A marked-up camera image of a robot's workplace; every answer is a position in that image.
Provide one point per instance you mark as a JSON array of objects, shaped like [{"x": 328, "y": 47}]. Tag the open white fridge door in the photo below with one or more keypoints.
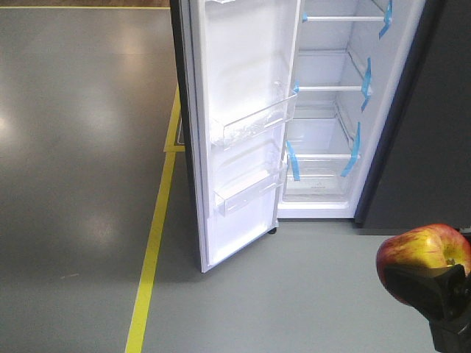
[{"x": 229, "y": 53}]

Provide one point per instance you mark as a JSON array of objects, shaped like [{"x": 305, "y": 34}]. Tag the fridge body interior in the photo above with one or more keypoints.
[{"x": 351, "y": 56}]

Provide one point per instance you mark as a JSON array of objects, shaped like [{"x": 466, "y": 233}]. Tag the red yellow apple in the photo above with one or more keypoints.
[{"x": 429, "y": 246}]

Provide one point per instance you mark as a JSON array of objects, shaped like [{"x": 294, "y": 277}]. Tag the clear door bin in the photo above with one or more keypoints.
[
  {"x": 245, "y": 183},
  {"x": 257, "y": 117}
]

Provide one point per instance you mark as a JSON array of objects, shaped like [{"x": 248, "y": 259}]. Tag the closed dark fridge door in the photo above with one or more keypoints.
[{"x": 420, "y": 173}]

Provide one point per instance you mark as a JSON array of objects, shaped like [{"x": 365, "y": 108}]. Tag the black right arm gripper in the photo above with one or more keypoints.
[{"x": 441, "y": 294}]

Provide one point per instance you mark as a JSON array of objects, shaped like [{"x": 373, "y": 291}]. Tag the middle clear door bin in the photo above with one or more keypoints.
[{"x": 257, "y": 117}]

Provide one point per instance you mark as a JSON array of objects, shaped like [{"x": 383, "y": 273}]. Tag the lower clear door bin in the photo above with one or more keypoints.
[{"x": 245, "y": 183}]

